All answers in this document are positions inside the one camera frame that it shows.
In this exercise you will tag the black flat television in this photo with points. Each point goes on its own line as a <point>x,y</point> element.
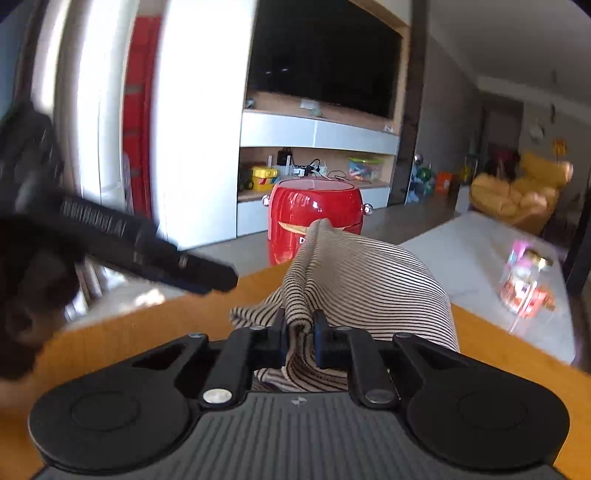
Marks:
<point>323,55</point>

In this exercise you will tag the yellow leather armchair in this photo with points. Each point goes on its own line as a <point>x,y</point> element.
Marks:
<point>521,198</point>

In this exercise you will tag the yellow toy box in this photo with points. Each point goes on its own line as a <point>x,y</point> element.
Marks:
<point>264,177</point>

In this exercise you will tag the green ball toy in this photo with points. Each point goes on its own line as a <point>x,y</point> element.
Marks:
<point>425,174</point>

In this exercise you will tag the black router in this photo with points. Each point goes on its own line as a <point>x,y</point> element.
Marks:
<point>285,157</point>

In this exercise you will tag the red tall panel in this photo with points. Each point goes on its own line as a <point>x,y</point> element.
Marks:
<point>141,115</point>

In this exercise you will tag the grey wooden television cabinet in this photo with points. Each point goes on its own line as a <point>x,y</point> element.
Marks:
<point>277,129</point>

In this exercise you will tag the striped long-sleeve shirt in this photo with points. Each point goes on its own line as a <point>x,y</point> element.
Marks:
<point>360,286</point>

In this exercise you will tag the red round appliance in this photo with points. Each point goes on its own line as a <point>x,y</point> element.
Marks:
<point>314,203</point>

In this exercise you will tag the orange hanging ornament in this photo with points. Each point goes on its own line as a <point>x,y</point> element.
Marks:
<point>560,147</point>

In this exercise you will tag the glass jar with red label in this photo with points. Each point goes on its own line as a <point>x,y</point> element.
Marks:
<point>524,281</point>

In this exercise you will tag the silver ball toy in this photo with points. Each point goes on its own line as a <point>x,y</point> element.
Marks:
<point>419,159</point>

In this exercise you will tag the orange box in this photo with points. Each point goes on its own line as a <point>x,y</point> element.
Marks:
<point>444,182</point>

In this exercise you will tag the white coffee table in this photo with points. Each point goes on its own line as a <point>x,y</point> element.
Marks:
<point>461,249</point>

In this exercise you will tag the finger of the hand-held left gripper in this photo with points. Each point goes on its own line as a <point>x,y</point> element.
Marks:
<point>194,272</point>

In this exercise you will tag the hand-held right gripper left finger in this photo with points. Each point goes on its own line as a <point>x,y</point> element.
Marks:
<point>272,346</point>

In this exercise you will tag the clear plastic toy box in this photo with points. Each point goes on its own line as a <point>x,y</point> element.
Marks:
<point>364,168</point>

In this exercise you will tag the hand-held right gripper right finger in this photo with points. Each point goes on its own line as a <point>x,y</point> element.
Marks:
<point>330,348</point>

